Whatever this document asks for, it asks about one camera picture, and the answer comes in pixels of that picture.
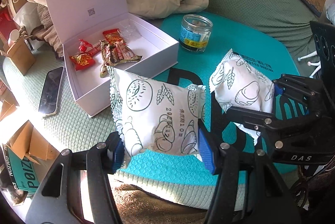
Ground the white plastic stand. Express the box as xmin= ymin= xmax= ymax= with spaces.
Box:
xmin=298 ymin=53 xmax=322 ymax=75

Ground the person's right forearm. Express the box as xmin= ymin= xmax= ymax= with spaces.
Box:
xmin=289 ymin=162 xmax=335 ymax=216

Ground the teal bubble mailer bag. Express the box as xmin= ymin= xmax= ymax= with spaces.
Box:
xmin=115 ymin=13 xmax=301 ymax=181

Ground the flattened cardboard box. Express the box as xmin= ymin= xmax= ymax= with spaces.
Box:
xmin=5 ymin=119 xmax=61 ymax=162

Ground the red candy packet with figure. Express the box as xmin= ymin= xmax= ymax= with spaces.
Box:
xmin=102 ymin=28 xmax=127 ymax=44

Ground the small open cardboard box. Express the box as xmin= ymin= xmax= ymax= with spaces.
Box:
xmin=0 ymin=33 xmax=36 ymax=76

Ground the black smartphone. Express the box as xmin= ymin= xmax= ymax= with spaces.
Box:
xmin=38 ymin=66 xmax=64 ymax=117

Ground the red paper bag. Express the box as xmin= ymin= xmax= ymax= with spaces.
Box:
xmin=0 ymin=8 xmax=13 ymax=39

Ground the white plastic bag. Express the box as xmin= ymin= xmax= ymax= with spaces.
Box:
xmin=13 ymin=1 xmax=41 ymax=31

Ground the teal printed carton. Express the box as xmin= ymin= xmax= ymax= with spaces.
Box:
xmin=5 ymin=145 xmax=41 ymax=194

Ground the glass jar with blue label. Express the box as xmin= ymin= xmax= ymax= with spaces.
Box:
xmin=180 ymin=14 xmax=212 ymax=53

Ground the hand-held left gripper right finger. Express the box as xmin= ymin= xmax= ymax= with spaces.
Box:
xmin=197 ymin=119 xmax=297 ymax=224

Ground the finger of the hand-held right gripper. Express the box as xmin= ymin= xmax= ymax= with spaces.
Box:
xmin=226 ymin=106 xmax=316 ymax=154
xmin=272 ymin=74 xmax=326 ymax=121

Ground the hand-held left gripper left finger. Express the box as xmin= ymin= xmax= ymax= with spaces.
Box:
xmin=25 ymin=131 xmax=125 ymax=224

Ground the red plastic propeller toy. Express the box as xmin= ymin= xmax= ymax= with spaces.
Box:
xmin=78 ymin=39 xmax=93 ymax=52

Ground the red gold candy packet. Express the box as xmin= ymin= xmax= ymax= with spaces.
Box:
xmin=69 ymin=53 xmax=96 ymax=72

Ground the brown textured pillow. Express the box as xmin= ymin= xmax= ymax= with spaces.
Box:
xmin=33 ymin=4 xmax=64 ymax=57

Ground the pink white round object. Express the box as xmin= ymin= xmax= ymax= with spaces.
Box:
xmin=9 ymin=30 xmax=21 ymax=45

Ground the white printed bread packet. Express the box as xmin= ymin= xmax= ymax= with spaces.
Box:
xmin=108 ymin=67 xmax=207 ymax=169
xmin=209 ymin=49 xmax=276 ymax=146

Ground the person's brown fleece leg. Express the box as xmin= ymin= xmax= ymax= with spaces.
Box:
xmin=107 ymin=182 xmax=218 ymax=224

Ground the green gold snack packet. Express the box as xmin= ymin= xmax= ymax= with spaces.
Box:
xmin=99 ymin=39 xmax=143 ymax=78

